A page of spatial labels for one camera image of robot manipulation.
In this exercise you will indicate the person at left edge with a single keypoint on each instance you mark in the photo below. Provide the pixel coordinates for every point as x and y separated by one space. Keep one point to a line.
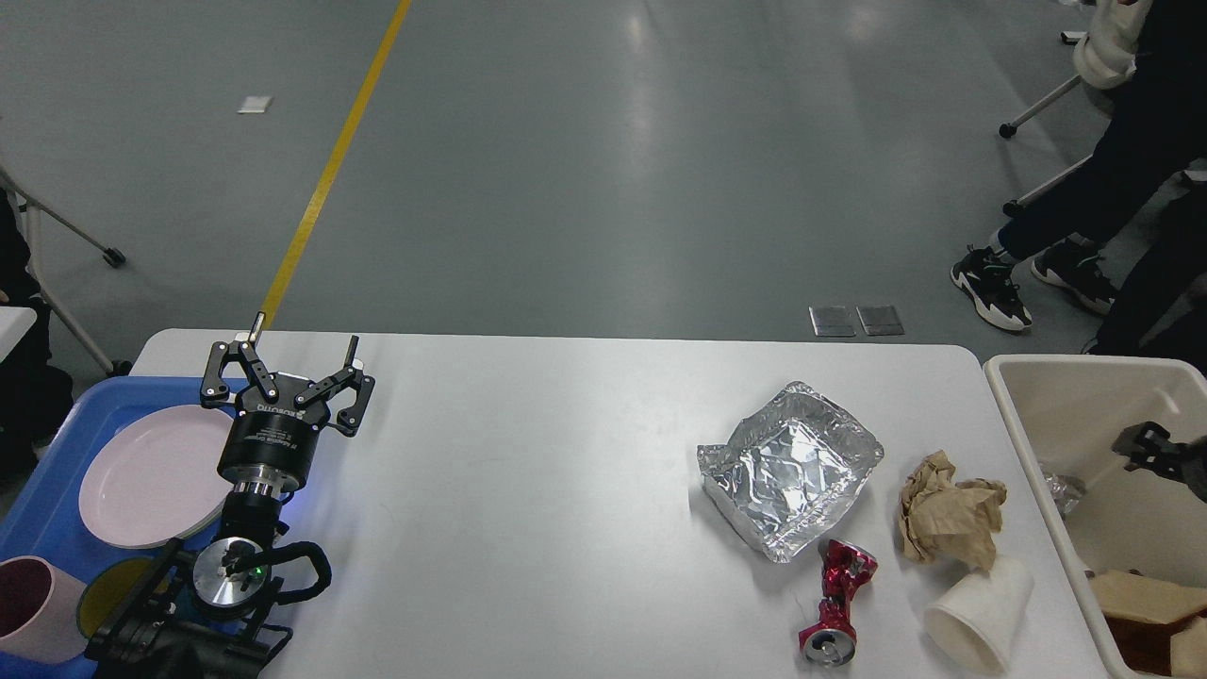
36 396

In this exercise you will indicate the crumpled brown paper ball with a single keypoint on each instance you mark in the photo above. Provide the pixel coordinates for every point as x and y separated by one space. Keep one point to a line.
939 515

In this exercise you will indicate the white paper cup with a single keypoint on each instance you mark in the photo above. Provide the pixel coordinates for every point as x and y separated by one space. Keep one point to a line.
976 622

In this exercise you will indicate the rolling chair leg right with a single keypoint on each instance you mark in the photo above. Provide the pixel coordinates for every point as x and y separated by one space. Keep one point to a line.
1103 61

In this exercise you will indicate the pink plate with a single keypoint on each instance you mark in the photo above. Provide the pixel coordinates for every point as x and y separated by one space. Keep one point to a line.
157 479

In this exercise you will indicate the blue plastic tray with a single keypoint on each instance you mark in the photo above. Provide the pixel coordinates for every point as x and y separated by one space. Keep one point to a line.
45 520

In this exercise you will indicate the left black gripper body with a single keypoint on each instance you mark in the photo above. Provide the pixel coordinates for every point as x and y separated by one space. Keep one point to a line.
281 436

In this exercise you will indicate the dark teal mug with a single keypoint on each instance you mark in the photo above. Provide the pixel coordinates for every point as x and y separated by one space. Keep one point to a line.
103 594

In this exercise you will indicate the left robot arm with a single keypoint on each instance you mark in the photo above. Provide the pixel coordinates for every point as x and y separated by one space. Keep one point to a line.
198 614

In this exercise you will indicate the aluminium foil tray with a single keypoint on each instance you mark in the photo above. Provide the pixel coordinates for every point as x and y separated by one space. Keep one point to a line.
790 471

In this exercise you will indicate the crushed red soda can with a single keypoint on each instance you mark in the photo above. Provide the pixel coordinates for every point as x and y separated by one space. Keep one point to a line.
832 640

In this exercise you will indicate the pink mug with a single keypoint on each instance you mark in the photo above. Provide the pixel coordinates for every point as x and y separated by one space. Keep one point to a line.
39 611

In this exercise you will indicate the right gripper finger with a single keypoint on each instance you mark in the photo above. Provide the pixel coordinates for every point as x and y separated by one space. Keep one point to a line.
1148 446

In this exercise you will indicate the white rolling chair base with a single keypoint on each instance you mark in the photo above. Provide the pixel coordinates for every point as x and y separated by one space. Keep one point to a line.
43 266

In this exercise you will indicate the crumpled clear plastic wrap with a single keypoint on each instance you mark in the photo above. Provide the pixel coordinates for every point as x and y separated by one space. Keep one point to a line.
1066 491

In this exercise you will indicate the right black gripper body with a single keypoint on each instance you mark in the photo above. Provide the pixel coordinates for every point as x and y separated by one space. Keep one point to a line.
1189 466

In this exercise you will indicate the white paper on floor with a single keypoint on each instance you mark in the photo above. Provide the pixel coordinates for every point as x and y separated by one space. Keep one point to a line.
255 104

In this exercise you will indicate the beige plastic bin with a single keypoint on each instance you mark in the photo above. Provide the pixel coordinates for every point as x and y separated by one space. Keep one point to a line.
1063 411

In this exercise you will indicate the person in dark clothes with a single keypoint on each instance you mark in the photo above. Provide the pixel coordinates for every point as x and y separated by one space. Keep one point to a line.
1157 129

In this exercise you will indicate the metal floor socket plate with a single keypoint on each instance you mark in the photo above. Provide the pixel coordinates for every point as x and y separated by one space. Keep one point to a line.
831 321

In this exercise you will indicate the brown paper bag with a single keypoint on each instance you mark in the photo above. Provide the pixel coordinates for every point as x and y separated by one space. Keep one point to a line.
1158 627

